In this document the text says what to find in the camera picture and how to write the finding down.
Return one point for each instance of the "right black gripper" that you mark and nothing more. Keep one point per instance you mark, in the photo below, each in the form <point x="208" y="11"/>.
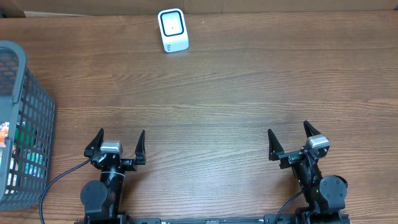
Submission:
<point x="288" y="158"/>

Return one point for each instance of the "orange tissue pack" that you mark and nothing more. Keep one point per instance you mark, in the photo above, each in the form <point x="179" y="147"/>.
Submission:
<point x="4" y="130"/>

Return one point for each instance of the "green lid jar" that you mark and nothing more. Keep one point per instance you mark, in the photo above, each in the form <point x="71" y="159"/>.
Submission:
<point x="25" y="134"/>

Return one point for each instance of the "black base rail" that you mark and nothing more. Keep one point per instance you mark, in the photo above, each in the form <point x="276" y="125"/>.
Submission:
<point x="199" y="221"/>

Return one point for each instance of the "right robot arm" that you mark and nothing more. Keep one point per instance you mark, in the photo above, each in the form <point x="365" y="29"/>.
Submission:
<point x="324" y="196"/>

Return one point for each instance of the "cardboard box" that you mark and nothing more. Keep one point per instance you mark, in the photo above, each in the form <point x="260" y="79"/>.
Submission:
<point x="18" y="8"/>

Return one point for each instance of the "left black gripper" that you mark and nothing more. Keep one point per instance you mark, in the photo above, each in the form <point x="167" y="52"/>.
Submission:
<point x="140" y="158"/>

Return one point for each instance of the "grey plastic mesh basket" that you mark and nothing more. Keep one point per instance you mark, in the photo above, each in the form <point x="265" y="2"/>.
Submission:
<point x="28" y="117"/>

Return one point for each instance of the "white barcode scanner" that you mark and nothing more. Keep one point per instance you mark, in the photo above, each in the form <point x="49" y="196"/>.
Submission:
<point x="173" y="30"/>

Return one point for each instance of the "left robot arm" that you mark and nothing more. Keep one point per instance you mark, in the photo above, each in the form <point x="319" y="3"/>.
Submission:
<point x="102" y="198"/>

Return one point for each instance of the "teal tissue pack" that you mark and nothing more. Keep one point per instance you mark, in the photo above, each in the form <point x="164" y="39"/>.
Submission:
<point x="31" y="167"/>

